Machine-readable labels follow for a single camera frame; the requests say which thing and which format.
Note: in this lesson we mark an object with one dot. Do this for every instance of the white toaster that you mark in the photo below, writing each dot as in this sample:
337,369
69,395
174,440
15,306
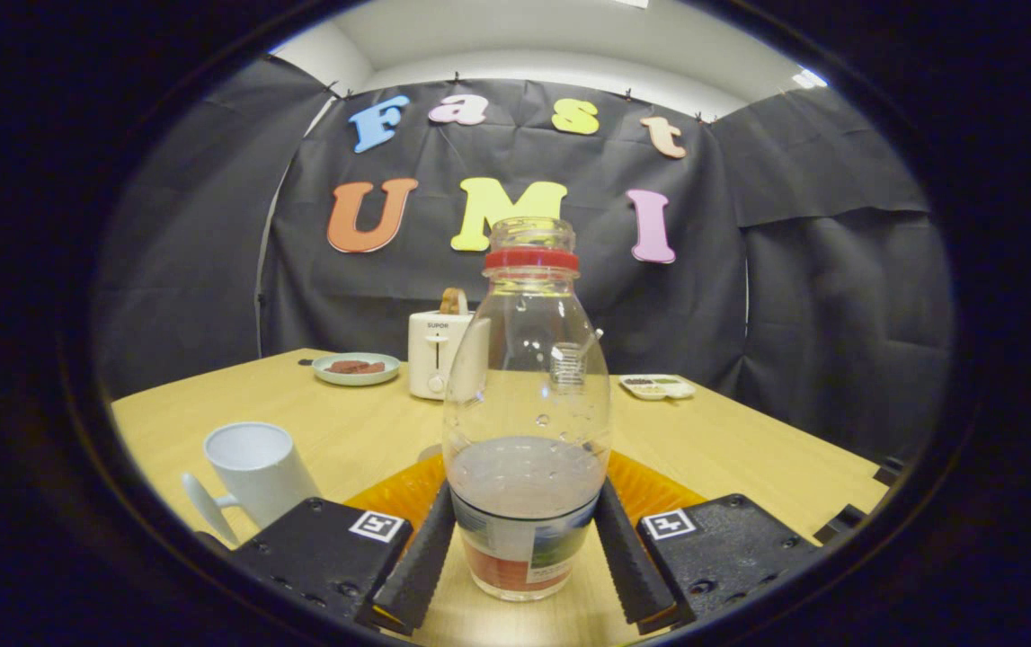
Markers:
430,359

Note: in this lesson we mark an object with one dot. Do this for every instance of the long ceiling light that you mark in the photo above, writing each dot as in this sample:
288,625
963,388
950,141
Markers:
632,3

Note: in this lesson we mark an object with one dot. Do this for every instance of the round brown coaster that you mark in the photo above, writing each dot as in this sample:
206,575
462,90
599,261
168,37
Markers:
430,453

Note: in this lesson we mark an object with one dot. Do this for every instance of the white divided sauce dish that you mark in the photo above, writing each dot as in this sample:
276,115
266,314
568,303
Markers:
659,393

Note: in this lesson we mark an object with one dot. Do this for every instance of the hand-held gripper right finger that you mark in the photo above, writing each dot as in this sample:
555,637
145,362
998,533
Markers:
632,566

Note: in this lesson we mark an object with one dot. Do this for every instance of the small ceiling light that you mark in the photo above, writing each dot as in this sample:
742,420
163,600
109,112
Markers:
809,79

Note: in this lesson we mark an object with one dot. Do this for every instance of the pale green plate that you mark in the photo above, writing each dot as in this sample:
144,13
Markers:
358,381

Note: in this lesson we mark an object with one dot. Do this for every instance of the wooden table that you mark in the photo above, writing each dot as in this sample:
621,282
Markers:
749,449

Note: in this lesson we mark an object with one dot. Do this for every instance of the brown toast slice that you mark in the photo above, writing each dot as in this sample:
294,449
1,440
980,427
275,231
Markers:
454,301

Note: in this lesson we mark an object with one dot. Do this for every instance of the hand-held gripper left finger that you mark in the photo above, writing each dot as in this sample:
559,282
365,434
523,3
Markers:
421,566

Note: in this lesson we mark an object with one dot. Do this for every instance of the white cup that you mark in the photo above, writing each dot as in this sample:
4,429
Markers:
254,467

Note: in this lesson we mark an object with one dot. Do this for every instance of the red-brown meat slice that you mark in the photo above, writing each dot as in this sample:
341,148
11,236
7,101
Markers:
371,367
342,367

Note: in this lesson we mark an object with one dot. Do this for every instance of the clear plastic juice bottle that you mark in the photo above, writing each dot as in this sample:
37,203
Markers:
524,359

